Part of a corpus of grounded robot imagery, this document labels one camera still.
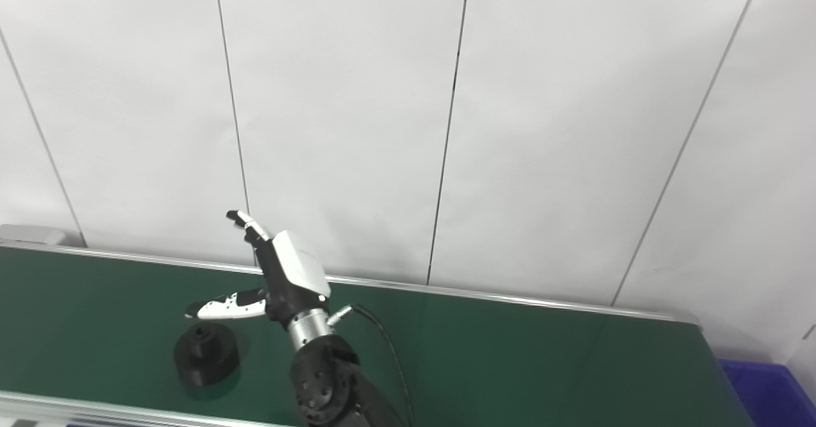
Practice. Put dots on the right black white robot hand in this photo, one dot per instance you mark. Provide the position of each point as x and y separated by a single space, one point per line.
296 267

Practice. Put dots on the black stepped round part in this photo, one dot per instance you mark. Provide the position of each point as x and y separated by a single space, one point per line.
207 354

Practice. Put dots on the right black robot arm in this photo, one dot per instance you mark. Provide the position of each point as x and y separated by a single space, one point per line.
328 382

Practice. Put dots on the long empty blue bin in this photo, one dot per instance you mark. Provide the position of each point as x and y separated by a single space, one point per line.
771 395

